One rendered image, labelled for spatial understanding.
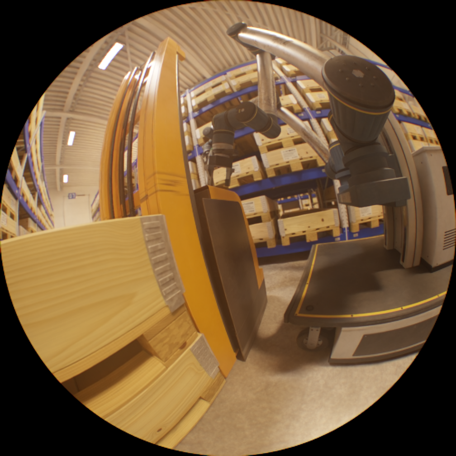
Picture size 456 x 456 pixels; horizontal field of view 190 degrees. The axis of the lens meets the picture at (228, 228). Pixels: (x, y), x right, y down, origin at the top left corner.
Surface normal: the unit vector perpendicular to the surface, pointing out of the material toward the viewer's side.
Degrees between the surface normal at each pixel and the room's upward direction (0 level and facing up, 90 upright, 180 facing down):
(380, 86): 95
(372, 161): 90
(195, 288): 90
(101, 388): 0
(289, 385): 0
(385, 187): 90
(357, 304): 0
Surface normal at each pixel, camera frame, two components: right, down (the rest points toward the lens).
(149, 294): 0.89, -0.17
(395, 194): -0.63, 0.18
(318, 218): -0.41, 0.15
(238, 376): -0.22, -0.97
